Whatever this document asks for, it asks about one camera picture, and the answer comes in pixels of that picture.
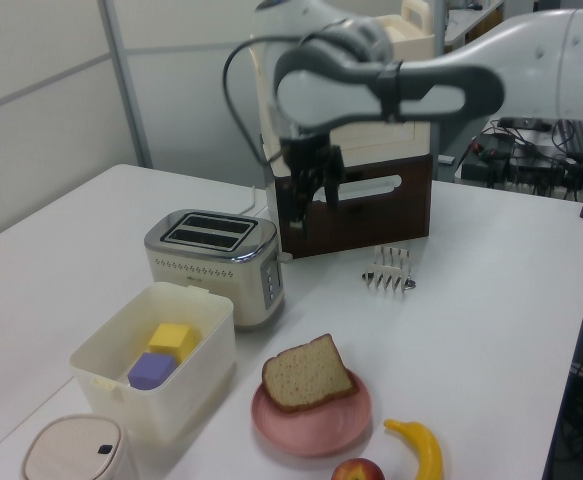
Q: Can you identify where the black keyboard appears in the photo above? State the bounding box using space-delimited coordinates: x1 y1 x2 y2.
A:
553 118 583 169

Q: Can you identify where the toast bread slice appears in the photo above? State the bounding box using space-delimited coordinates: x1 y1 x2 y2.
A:
261 333 360 414

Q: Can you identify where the pink round plate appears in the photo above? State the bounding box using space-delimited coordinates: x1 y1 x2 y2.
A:
250 368 374 457

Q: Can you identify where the yellow cube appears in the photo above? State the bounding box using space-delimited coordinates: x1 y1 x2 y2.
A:
147 322 195 364

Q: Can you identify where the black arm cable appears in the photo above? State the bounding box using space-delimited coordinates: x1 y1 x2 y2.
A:
222 19 352 169

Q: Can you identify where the red apple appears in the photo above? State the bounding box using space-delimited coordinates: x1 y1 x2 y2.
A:
330 457 386 480

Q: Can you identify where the black bar camera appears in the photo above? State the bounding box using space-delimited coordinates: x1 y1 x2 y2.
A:
498 116 555 133

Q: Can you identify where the metal toast rack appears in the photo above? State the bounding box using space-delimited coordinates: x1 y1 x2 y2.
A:
360 245 417 293

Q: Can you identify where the black electronics with cables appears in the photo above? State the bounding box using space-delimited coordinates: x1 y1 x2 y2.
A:
458 127 583 202

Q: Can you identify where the yellow banana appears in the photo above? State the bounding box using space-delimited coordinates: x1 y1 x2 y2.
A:
383 418 445 480

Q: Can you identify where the cream lidded bin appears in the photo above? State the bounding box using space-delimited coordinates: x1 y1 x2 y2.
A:
19 413 140 480

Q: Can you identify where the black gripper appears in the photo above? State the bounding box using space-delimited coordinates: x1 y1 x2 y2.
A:
278 127 345 236

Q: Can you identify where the cream plastic container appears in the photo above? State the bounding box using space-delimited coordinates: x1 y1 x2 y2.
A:
69 281 237 443

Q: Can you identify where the brown cream bread box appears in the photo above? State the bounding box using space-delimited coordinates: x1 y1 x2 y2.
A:
253 0 435 261

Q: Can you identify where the purple cube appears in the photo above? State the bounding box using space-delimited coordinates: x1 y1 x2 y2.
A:
126 352 178 390

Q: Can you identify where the chrome two-slot toaster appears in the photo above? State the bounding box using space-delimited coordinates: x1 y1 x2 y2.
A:
143 208 286 332

